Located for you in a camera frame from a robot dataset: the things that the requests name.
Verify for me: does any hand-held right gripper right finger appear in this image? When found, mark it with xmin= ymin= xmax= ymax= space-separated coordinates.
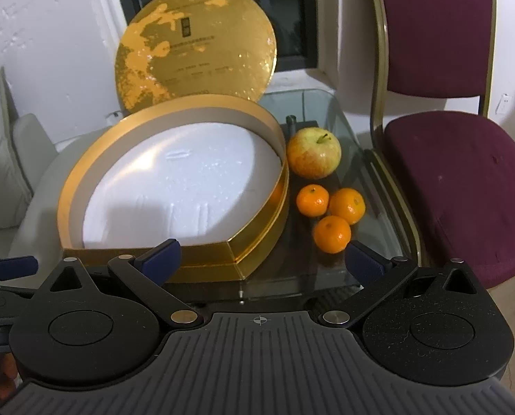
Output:
xmin=320 ymin=241 xmax=487 ymax=327

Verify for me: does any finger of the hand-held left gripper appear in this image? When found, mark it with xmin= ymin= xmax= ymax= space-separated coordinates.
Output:
xmin=0 ymin=256 xmax=39 ymax=288

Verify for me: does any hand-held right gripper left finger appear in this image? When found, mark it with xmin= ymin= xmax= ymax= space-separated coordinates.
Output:
xmin=37 ymin=239 xmax=204 ymax=328

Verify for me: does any orange tangerine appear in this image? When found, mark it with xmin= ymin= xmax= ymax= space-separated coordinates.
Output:
xmin=313 ymin=215 xmax=352 ymax=254
xmin=329 ymin=187 xmax=366 ymax=225
xmin=296 ymin=184 xmax=330 ymax=217

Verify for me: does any gold round gift box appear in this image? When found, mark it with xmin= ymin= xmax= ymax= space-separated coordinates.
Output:
xmin=56 ymin=94 xmax=290 ymax=284

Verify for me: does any yellow-red apple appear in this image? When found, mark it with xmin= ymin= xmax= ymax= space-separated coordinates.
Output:
xmin=287 ymin=127 xmax=342 ymax=180

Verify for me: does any glass desktop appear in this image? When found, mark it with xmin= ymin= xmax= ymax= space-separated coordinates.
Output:
xmin=240 ymin=89 xmax=422 ymax=307

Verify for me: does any white foam box insert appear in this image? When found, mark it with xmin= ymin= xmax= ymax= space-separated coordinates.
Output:
xmin=82 ymin=123 xmax=284 ymax=249

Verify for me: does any maroon padded chair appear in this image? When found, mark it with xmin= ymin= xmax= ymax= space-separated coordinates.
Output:
xmin=365 ymin=0 xmax=515 ymax=290

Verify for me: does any gold round box lid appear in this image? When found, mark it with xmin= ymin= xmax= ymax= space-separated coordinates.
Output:
xmin=116 ymin=0 xmax=278 ymax=115

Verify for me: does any dark window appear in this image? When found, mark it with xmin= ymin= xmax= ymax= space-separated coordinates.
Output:
xmin=113 ymin=0 xmax=319 ymax=70

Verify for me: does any dark table base plate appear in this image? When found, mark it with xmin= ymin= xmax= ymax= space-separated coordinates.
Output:
xmin=279 ymin=119 xmax=366 ymax=297

